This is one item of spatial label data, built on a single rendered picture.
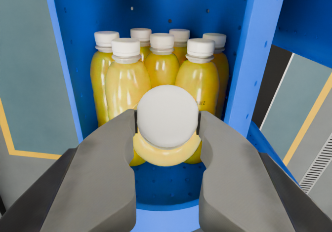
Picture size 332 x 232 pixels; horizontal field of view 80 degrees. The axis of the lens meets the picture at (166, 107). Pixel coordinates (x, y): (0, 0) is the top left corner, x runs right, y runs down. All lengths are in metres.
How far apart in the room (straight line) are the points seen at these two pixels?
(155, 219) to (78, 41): 0.29
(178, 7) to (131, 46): 0.19
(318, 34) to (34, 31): 1.53
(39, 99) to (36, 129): 0.30
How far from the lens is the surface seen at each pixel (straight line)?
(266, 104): 1.57
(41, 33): 1.63
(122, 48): 0.28
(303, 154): 2.23
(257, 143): 1.32
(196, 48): 0.28
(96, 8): 0.39
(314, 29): 0.58
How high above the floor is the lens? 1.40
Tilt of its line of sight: 62 degrees down
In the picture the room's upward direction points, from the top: 180 degrees counter-clockwise
